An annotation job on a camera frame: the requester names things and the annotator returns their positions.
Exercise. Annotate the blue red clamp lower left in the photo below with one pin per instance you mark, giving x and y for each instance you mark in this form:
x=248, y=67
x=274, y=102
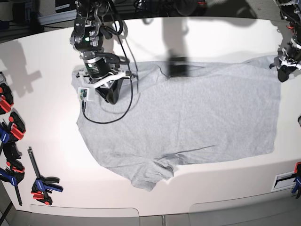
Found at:
x=14, y=172

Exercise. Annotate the blue red clamp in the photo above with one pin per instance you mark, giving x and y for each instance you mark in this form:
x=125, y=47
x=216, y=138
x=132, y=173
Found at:
x=14, y=172
x=13, y=131

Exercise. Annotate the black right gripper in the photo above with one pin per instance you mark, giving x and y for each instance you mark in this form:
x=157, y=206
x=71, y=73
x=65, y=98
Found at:
x=111, y=93

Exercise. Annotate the blue bar clamp lying flat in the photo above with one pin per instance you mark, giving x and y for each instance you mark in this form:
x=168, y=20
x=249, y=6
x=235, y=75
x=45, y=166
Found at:
x=43, y=186

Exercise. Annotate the blue red clamp middle left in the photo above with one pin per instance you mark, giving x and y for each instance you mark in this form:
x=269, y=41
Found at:
x=13, y=131

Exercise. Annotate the blue clamp at right edge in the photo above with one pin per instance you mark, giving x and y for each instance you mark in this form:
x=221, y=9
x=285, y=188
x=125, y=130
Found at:
x=297, y=187

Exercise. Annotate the white label sticker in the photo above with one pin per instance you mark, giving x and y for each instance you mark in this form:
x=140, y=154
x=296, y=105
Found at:
x=284, y=181

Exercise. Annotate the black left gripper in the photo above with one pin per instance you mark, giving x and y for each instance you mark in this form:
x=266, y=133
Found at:
x=284, y=66

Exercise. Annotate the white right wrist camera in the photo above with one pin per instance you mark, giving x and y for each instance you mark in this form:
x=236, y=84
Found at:
x=86, y=94

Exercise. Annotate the red black clamp top left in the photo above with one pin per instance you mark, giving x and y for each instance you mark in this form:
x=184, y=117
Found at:
x=6, y=99

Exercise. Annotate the grey T-shirt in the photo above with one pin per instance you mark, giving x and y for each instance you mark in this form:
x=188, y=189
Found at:
x=203, y=113

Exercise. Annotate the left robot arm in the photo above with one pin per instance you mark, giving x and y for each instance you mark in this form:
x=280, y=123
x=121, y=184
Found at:
x=290, y=11

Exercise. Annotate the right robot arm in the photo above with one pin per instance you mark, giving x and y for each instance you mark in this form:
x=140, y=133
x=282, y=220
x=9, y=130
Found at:
x=96, y=21

